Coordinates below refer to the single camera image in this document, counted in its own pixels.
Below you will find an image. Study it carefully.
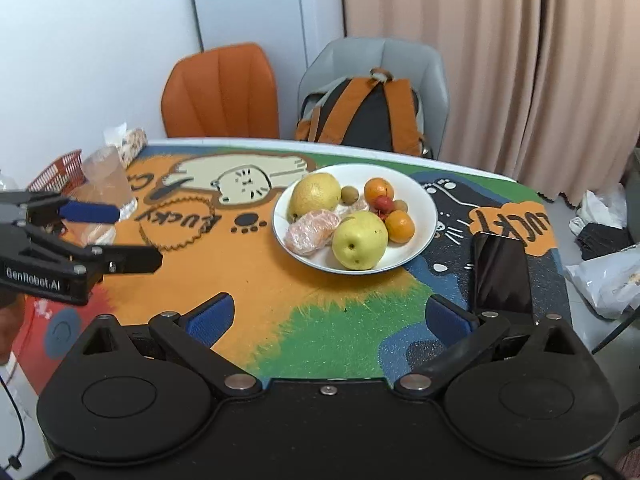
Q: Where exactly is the orange mandarin front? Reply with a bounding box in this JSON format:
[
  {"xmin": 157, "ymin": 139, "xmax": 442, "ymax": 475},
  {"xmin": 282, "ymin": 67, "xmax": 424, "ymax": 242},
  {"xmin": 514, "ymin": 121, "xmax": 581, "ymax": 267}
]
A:
[{"xmin": 384, "ymin": 210, "xmax": 416, "ymax": 244}]

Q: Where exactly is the orange mandarin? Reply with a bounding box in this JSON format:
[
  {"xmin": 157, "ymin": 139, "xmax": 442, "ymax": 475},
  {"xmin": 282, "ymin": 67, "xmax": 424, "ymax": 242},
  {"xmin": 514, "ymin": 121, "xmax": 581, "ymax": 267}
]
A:
[
  {"xmin": 384, "ymin": 210, "xmax": 416, "ymax": 244},
  {"xmin": 363, "ymin": 178, "xmax": 395, "ymax": 207}
]

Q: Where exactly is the yellow pear with stem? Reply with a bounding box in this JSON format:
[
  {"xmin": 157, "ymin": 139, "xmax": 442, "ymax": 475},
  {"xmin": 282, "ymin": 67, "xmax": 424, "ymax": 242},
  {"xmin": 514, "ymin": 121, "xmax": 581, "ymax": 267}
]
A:
[{"xmin": 331, "ymin": 211, "xmax": 388, "ymax": 271}]

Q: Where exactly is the red cherry fruit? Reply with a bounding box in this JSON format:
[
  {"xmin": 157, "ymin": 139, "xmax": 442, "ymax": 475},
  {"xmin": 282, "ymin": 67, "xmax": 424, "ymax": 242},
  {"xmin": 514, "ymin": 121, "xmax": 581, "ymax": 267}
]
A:
[{"xmin": 373, "ymin": 195, "xmax": 395, "ymax": 221}]

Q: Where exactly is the large pomelo segment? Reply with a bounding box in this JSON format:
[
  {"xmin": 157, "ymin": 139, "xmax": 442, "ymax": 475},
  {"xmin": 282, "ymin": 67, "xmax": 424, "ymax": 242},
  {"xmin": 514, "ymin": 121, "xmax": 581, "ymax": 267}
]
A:
[{"xmin": 284, "ymin": 209, "xmax": 341, "ymax": 256}]

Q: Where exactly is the orange mandarin back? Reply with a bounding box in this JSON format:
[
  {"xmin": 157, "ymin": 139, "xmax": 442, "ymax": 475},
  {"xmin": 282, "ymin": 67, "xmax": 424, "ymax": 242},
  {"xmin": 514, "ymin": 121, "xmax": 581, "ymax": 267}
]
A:
[{"xmin": 363, "ymin": 178, "xmax": 395, "ymax": 207}]

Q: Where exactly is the brown longan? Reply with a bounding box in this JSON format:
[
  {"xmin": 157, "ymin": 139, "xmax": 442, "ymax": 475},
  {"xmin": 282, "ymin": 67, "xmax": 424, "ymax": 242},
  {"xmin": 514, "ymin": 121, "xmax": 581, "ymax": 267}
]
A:
[
  {"xmin": 341, "ymin": 186, "xmax": 360, "ymax": 206},
  {"xmin": 394, "ymin": 200, "xmax": 408, "ymax": 212}
]

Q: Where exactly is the yellow pear with brown spot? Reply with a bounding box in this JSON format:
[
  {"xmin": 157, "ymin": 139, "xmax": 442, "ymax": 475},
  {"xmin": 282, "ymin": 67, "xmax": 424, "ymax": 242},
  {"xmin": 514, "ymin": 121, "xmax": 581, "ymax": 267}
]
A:
[{"xmin": 286, "ymin": 172, "xmax": 342, "ymax": 222}]

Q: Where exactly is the brown longan front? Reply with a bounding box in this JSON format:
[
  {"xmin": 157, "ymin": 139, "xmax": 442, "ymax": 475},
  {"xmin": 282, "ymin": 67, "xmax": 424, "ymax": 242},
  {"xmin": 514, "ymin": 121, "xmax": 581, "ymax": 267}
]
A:
[{"xmin": 394, "ymin": 200, "xmax": 408, "ymax": 212}]

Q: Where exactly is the left hand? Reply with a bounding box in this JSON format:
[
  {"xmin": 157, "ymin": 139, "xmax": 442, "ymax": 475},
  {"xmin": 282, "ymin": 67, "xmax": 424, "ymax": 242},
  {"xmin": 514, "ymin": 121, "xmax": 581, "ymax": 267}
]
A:
[{"xmin": 0, "ymin": 294, "xmax": 25, "ymax": 365}]

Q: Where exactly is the back clear plastic cup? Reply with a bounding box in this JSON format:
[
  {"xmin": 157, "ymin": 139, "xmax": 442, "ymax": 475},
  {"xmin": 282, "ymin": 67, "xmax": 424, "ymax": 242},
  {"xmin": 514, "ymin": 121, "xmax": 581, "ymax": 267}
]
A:
[{"xmin": 81, "ymin": 145, "xmax": 138, "ymax": 220}]

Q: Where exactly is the red plastic basket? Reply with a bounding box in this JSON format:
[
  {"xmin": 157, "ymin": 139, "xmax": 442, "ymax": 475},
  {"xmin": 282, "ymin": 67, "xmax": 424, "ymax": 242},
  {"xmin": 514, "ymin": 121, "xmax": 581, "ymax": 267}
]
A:
[{"xmin": 27, "ymin": 150, "xmax": 86, "ymax": 194}]

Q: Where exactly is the black smartphone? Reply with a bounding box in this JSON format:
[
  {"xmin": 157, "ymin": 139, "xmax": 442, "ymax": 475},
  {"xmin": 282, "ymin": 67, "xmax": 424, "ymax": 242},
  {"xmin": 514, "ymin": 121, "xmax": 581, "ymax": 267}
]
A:
[{"xmin": 473, "ymin": 232, "xmax": 533, "ymax": 315}]

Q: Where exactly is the colourful cartoon table mat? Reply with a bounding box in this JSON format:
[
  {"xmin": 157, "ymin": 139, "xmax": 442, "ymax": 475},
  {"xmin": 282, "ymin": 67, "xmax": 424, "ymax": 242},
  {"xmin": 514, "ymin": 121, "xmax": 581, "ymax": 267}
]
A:
[{"xmin": 3, "ymin": 141, "xmax": 570, "ymax": 390}]

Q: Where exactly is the white ceramic plate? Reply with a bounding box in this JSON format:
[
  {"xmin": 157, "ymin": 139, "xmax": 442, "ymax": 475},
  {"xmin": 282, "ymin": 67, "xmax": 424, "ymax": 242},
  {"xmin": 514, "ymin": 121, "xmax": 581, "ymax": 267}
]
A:
[{"xmin": 272, "ymin": 164, "xmax": 438, "ymax": 275}]

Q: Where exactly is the white plastic bag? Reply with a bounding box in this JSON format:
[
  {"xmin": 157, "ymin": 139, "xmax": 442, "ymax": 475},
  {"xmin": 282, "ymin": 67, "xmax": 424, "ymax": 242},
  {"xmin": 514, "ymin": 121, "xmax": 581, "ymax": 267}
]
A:
[{"xmin": 565, "ymin": 184, "xmax": 639, "ymax": 320}]

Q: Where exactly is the orange chair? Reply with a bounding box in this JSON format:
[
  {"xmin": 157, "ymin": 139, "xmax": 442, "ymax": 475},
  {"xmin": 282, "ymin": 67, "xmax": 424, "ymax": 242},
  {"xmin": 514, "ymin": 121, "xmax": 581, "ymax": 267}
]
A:
[{"xmin": 160, "ymin": 42, "xmax": 280, "ymax": 139}]

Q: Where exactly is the orange black backpack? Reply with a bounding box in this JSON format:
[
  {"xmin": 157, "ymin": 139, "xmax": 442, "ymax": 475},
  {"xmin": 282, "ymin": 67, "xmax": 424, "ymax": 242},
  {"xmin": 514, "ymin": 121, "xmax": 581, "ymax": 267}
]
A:
[{"xmin": 294, "ymin": 74, "xmax": 430, "ymax": 157}]

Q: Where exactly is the pink curtain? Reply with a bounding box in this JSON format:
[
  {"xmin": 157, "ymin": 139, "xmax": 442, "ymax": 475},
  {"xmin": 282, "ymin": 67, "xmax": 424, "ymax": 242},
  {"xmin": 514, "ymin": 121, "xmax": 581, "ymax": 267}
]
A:
[{"xmin": 344, "ymin": 0, "xmax": 639, "ymax": 203}]

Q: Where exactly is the grey chair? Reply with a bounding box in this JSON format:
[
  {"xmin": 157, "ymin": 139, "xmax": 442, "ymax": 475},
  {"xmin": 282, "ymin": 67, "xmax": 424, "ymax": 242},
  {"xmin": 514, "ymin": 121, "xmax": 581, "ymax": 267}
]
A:
[{"xmin": 297, "ymin": 37, "xmax": 450, "ymax": 159}]

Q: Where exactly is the black cable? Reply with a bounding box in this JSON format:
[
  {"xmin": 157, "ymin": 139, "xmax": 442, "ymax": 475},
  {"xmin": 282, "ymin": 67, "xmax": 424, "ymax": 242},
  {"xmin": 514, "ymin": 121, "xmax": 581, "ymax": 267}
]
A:
[{"xmin": 0, "ymin": 374, "xmax": 26, "ymax": 470}]

